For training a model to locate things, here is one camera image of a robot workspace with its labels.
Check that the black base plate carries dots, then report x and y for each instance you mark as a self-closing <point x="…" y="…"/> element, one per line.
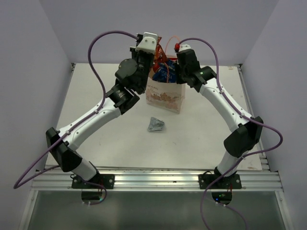
<point x="219" y="181"/>
<point x="99" y="180"/>

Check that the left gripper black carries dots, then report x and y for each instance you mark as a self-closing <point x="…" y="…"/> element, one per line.
<point x="135" y="52"/>

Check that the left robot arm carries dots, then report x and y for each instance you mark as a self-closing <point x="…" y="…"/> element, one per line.
<point x="131" y="81"/>

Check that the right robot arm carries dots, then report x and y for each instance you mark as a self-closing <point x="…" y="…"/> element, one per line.
<point x="244" y="134"/>

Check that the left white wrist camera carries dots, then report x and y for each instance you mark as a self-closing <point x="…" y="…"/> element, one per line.
<point x="147" y="42"/>

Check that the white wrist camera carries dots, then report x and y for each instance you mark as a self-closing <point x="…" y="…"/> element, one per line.
<point x="147" y="42"/>
<point x="181" y="47"/>

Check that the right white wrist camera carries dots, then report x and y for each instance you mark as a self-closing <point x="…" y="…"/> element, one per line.
<point x="181" y="47"/>

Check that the white paper bag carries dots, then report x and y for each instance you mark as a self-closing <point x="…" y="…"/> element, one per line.
<point x="169" y="96"/>

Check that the aluminium mounting rail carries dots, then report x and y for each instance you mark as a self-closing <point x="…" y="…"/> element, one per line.
<point x="163" y="180"/>

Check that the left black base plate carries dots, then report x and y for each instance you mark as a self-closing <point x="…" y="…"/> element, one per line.
<point x="99" y="180"/>

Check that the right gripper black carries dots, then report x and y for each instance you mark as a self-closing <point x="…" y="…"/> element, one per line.
<point x="179" y="80"/>

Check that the blue Kettle chip bag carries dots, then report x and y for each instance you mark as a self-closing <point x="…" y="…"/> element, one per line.
<point x="165" y="72"/>

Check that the silver foil snack packet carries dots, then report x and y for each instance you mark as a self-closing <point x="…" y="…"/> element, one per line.
<point x="155" y="125"/>

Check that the red Doritos chip bag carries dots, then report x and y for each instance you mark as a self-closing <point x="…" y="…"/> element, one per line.
<point x="160" y="56"/>

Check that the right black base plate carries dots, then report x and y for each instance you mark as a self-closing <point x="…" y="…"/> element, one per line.
<point x="219" y="181"/>

